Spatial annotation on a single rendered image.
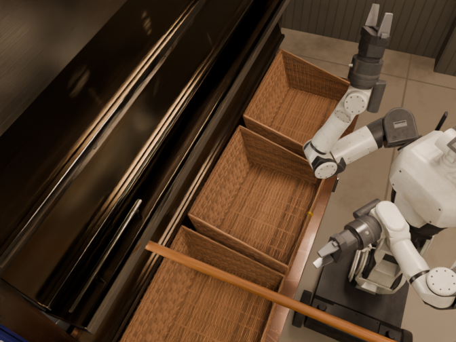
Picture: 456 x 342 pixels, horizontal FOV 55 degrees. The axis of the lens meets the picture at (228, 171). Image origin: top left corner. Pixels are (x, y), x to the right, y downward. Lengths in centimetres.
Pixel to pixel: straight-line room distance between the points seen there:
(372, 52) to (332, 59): 254
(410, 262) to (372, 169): 185
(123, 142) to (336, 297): 162
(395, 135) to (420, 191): 20
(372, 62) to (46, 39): 86
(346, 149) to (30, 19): 104
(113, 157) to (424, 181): 91
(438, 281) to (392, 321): 124
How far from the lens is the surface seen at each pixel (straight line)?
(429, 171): 145
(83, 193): 116
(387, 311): 254
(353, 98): 134
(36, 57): 89
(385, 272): 200
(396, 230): 137
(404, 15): 388
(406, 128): 152
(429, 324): 278
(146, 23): 118
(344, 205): 295
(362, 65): 133
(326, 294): 249
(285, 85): 266
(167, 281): 187
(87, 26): 98
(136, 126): 127
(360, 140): 152
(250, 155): 229
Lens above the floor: 248
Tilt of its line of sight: 55 degrees down
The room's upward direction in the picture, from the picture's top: 2 degrees counter-clockwise
